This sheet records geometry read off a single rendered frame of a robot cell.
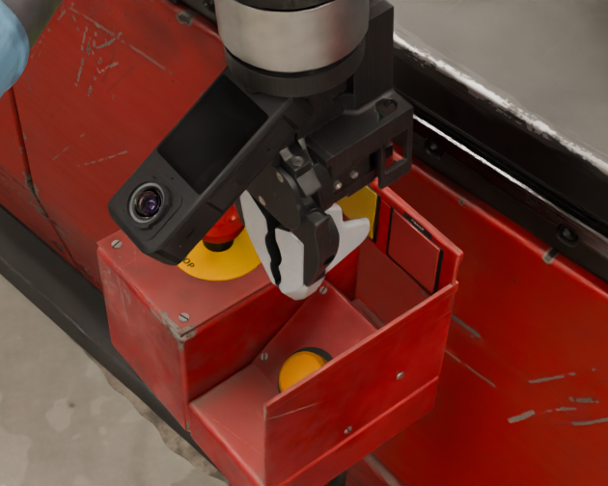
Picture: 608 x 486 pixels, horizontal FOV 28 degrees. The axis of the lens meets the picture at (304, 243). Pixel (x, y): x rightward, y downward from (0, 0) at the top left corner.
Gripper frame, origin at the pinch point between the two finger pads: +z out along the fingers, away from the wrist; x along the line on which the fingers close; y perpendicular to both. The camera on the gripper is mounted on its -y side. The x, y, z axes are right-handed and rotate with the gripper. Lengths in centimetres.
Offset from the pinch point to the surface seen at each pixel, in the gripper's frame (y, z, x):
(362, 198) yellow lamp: 9.9, 2.8, 4.2
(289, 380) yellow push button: 0.0, 11.7, 0.6
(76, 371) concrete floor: 2, 84, 59
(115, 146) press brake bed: 11, 33, 46
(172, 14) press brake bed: 14.5, 9.3, 35.3
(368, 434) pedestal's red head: 2.6, 14.9, -4.8
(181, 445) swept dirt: 7, 85, 40
